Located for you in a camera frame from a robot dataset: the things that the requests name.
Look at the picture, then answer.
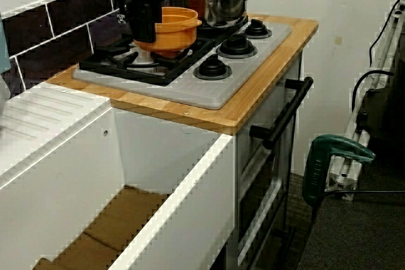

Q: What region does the orange plastic pot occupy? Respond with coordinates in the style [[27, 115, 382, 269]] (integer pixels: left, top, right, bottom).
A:
[[132, 6, 203, 59]]

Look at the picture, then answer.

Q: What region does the black burner grate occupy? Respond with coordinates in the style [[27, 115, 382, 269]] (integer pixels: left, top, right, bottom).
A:
[[189, 13, 250, 43], [78, 34, 219, 87]]

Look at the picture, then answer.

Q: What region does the black stove knob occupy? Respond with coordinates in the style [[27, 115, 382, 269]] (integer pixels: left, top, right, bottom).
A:
[[193, 54, 234, 80], [244, 18, 273, 40], [216, 32, 258, 59]]

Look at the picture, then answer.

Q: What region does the grey stove top plate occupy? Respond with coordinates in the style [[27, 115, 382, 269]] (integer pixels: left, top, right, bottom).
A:
[[72, 18, 292, 109]]

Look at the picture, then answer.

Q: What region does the teal box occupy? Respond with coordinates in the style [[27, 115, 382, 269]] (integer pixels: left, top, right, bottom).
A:
[[0, 18, 12, 75]]

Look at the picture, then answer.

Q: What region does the white sink basin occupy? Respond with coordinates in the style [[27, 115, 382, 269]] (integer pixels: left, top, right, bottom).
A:
[[0, 82, 237, 270]]

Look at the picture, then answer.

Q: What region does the brown cardboard sheet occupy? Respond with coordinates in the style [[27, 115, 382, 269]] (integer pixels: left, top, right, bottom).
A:
[[33, 184, 173, 270]]

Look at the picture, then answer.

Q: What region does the green clamp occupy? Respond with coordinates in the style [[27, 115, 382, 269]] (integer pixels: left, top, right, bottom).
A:
[[302, 133, 377, 204]]

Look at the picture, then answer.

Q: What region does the black oven door handle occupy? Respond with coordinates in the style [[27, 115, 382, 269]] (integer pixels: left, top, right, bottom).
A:
[[249, 76, 314, 150]]

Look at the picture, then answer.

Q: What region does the thick looped black cable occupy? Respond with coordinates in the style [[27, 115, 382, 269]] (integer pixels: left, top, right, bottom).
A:
[[351, 70, 396, 116]]

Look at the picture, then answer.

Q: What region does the thin black cable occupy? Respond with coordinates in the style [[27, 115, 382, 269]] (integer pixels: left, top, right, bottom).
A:
[[368, 0, 405, 69]]

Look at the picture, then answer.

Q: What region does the aluminium frame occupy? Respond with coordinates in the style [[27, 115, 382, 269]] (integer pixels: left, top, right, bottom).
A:
[[325, 10, 405, 201]]

